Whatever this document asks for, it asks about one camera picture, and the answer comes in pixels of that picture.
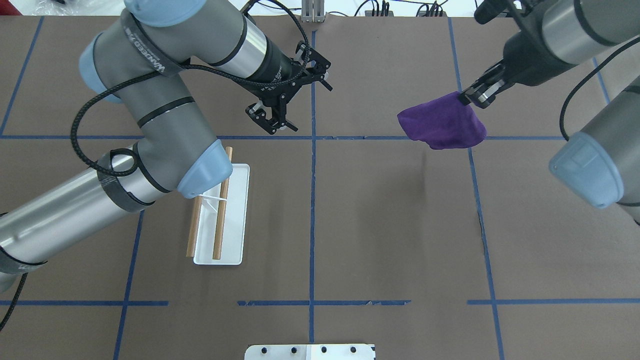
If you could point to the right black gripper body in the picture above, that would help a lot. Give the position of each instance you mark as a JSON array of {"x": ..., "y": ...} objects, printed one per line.
[{"x": 526, "y": 61}]

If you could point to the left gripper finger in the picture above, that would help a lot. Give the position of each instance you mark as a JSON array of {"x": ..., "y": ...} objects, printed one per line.
[
  {"x": 258, "y": 114},
  {"x": 281, "y": 114}
]

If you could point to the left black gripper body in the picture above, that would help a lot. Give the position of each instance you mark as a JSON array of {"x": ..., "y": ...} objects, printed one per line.
[{"x": 274, "y": 68}]

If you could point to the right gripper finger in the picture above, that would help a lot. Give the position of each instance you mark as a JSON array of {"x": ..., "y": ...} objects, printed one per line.
[
  {"x": 484, "y": 93},
  {"x": 496, "y": 72}
]

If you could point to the purple towel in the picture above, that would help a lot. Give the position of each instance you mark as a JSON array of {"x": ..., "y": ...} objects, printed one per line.
[{"x": 445, "y": 123}]

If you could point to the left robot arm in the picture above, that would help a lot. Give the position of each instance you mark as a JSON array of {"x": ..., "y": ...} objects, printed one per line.
[{"x": 138, "y": 61}]

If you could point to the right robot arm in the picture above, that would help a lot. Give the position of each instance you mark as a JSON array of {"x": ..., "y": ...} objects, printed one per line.
[{"x": 600, "y": 162}]

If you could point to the right wooden rack rod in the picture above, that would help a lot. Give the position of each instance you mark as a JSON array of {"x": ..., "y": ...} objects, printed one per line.
[{"x": 220, "y": 219}]

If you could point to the wooden rack rod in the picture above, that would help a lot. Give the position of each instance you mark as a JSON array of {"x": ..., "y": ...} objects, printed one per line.
[
  {"x": 220, "y": 219},
  {"x": 194, "y": 226}
]

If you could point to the white rack base tray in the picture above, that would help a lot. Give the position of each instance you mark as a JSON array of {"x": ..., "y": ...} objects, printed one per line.
[{"x": 234, "y": 225}]

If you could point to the left wooden rack rod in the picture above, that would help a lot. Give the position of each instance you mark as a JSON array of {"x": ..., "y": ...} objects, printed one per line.
[{"x": 194, "y": 226}]

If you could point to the black power strip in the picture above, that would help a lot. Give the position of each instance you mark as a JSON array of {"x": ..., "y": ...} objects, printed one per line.
[{"x": 426, "y": 9}]

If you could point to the clear plastic wrap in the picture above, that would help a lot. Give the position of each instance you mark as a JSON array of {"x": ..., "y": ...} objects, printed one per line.
[{"x": 56, "y": 8}]

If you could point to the grey aluminium post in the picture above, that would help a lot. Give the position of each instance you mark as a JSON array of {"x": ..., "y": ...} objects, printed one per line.
[{"x": 313, "y": 11}]

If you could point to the white rack wire bracket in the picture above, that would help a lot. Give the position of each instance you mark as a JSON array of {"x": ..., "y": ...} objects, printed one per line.
[{"x": 212, "y": 202}]

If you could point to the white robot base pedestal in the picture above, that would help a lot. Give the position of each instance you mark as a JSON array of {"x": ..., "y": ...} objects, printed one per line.
[{"x": 335, "y": 351}]

